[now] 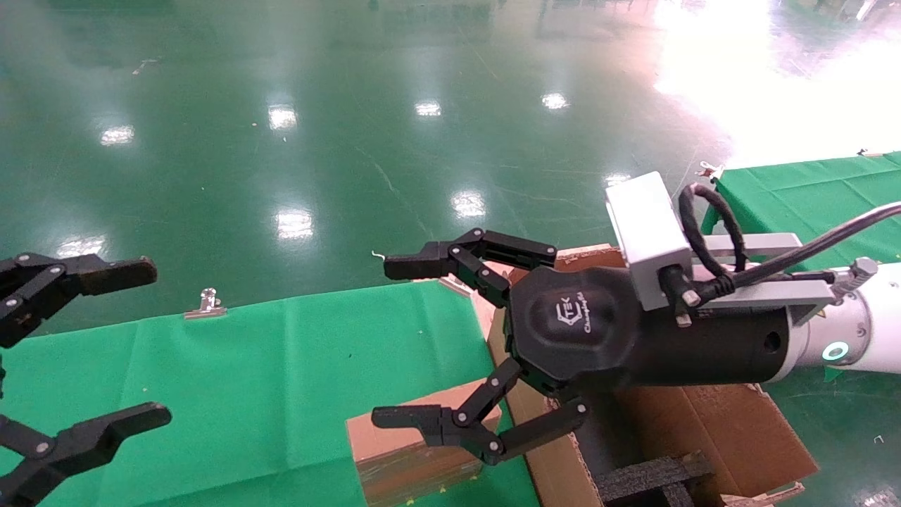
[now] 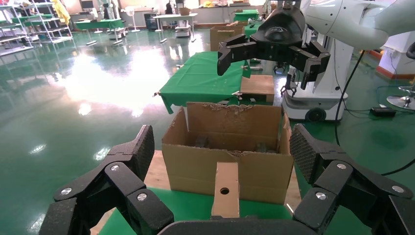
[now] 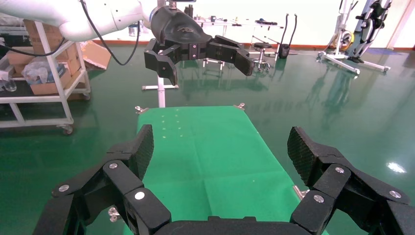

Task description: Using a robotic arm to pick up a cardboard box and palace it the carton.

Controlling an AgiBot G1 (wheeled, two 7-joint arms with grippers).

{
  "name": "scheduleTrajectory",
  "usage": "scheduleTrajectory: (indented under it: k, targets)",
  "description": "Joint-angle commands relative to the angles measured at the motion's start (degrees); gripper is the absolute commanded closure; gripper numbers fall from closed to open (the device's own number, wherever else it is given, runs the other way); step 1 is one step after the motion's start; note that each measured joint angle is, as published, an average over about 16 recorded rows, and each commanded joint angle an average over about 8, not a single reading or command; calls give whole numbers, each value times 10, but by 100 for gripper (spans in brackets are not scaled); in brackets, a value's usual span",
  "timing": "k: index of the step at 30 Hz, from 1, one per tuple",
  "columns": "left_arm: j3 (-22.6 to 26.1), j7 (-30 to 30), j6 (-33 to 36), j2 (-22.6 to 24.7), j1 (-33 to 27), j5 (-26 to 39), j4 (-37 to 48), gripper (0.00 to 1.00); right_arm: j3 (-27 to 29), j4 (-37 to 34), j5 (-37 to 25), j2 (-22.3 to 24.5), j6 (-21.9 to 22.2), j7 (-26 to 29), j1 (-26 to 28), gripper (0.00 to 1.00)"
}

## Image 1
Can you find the large open cardboard carton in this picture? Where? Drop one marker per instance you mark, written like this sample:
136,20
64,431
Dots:
732,436

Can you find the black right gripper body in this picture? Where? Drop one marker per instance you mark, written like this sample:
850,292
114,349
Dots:
598,338

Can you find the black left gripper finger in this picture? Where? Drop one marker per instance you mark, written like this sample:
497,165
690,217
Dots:
84,440
91,274

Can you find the small brown cardboard box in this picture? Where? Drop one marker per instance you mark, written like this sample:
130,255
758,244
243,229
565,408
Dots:
401,465

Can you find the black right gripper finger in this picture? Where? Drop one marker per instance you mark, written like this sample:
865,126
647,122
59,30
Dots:
450,257
436,421

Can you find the black foam insert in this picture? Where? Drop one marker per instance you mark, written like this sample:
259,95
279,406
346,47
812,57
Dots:
647,479

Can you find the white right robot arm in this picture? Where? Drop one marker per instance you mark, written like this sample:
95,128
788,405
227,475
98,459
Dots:
880,317

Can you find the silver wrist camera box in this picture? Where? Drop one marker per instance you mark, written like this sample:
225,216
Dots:
644,225

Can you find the large green table cloth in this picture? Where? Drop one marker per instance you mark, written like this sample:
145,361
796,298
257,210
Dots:
281,387

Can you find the green cloth on side table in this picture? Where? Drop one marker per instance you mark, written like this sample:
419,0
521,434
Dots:
809,190

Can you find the silver camera mount bracket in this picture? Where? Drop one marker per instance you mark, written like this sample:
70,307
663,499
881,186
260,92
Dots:
760,245

